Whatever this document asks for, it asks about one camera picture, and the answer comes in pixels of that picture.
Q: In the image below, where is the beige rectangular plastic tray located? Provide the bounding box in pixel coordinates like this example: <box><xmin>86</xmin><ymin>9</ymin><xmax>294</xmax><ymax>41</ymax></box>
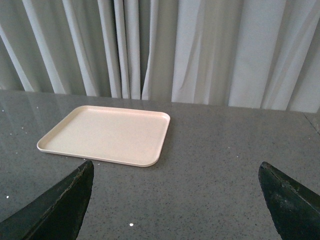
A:
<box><xmin>37</xmin><ymin>105</ymin><xmax>171</xmax><ymax>168</ymax></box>

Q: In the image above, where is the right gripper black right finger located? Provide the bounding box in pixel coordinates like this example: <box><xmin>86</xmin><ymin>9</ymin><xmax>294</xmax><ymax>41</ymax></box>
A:
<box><xmin>258</xmin><ymin>161</ymin><xmax>320</xmax><ymax>240</ymax></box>

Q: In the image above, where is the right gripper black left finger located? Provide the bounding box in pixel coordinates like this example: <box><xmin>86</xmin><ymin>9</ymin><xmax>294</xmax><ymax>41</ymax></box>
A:
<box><xmin>0</xmin><ymin>160</ymin><xmax>94</xmax><ymax>240</ymax></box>

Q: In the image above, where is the grey pleated curtain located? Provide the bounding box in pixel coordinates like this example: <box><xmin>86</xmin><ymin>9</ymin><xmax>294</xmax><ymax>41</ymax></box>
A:
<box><xmin>0</xmin><ymin>0</ymin><xmax>320</xmax><ymax>113</ymax></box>

